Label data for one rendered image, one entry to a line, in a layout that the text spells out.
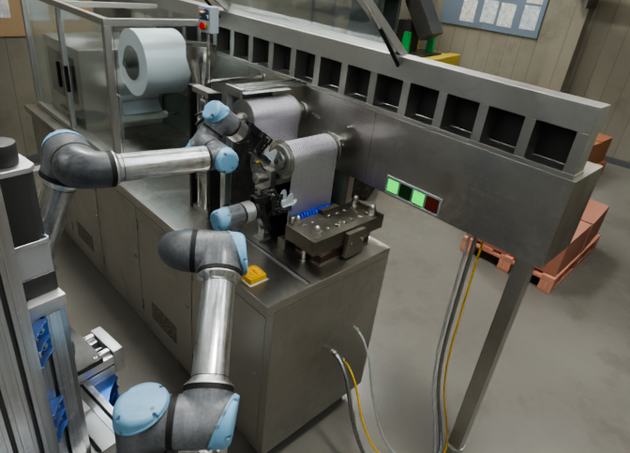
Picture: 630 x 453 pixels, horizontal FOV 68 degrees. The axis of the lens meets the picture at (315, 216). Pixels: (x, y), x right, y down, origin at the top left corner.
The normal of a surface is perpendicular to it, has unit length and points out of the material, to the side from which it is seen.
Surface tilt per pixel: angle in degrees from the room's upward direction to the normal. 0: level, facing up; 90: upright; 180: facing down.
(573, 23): 90
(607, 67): 90
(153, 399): 7
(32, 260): 90
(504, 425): 0
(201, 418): 35
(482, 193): 90
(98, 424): 0
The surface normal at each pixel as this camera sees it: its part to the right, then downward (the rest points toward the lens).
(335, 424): 0.11, -0.88
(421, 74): -0.72, 0.26
